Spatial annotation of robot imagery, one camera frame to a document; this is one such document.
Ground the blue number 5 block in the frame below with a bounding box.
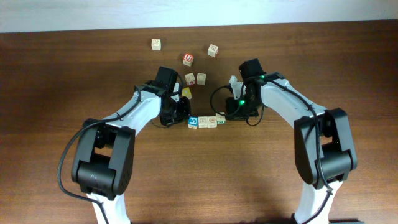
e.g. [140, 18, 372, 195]
[188, 116, 198, 129]

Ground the wooden block ice cream picture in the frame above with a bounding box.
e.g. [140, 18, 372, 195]
[198, 116, 208, 128]

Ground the wooden block blue side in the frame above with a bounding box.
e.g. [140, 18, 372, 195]
[208, 116, 218, 128]

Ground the wooden block green side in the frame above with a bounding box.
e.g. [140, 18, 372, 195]
[216, 112, 226, 124]

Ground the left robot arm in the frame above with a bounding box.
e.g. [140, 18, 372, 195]
[71, 67, 191, 223]

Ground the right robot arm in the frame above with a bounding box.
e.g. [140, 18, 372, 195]
[226, 58, 358, 223]

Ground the yellow wooden block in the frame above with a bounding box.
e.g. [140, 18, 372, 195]
[182, 87, 192, 100]

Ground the wooden block red side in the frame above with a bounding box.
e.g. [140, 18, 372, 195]
[185, 73, 196, 86]

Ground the plain wooden cup block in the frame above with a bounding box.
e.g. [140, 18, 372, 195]
[197, 73, 206, 85]

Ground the red U wooden block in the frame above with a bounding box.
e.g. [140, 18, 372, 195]
[182, 54, 194, 67]

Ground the plain wooden block far right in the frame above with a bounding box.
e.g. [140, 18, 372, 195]
[207, 44, 218, 57]

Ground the plain wooden block far left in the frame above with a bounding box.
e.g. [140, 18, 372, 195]
[151, 39, 162, 51]

